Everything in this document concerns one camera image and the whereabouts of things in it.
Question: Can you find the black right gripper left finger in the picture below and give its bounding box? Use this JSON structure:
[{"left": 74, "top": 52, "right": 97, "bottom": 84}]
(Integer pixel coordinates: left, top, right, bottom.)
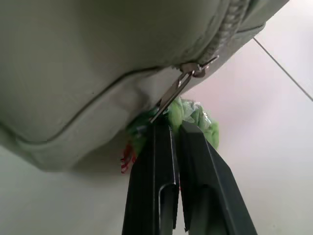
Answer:
[{"left": 121, "top": 121, "right": 180, "bottom": 235}]

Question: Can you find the green zip pouch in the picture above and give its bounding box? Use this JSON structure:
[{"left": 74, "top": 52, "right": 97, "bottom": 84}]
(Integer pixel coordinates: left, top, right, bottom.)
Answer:
[{"left": 0, "top": 0, "right": 289, "bottom": 173}]

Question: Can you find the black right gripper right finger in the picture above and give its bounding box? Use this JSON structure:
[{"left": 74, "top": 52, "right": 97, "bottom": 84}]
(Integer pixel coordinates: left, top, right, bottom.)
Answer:
[{"left": 178, "top": 120, "right": 258, "bottom": 235}]

